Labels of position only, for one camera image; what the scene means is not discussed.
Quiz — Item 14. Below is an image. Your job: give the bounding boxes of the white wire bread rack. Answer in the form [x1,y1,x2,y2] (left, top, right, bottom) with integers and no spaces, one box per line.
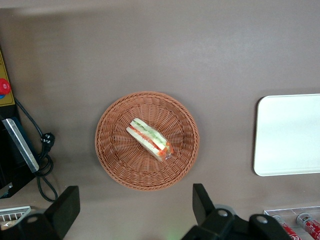
[0,205,32,224]

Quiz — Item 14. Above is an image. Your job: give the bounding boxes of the yellow appliance control panel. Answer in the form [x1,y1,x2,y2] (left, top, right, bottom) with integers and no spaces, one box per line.
[0,49,16,108]

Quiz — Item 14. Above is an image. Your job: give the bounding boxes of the clear acrylic bottle rack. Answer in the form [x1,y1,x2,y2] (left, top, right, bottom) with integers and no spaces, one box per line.
[263,205,320,240]

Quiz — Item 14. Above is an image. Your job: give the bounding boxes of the plastic triangle sandwich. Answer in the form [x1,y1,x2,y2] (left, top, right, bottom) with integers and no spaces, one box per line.
[125,118,175,162]

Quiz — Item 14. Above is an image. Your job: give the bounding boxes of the round brown wicker basket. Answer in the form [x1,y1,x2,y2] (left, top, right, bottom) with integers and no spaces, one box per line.
[94,91,200,192]

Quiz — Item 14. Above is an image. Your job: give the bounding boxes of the beige plastic serving tray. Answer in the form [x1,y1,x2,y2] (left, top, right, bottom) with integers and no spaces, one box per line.
[253,93,320,177]

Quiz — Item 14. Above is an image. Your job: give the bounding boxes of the bagged bread pastry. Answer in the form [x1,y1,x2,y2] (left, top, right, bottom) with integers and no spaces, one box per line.
[0,219,16,231]

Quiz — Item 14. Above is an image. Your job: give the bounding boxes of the red emergency stop button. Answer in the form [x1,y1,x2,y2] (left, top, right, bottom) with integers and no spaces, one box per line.
[0,78,12,96]

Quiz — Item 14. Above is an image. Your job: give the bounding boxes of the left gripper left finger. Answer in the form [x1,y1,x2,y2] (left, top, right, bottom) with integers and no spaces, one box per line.
[0,185,81,240]

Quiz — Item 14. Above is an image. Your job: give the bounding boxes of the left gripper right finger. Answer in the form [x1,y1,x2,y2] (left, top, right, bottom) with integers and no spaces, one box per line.
[180,183,294,240]

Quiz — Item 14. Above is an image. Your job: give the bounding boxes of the black countertop grill appliance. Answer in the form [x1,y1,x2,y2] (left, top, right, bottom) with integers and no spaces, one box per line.
[0,44,41,200]

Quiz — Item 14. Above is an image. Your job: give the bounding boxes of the black power cable with plug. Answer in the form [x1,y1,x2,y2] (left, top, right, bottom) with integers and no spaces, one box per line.
[13,97,60,203]

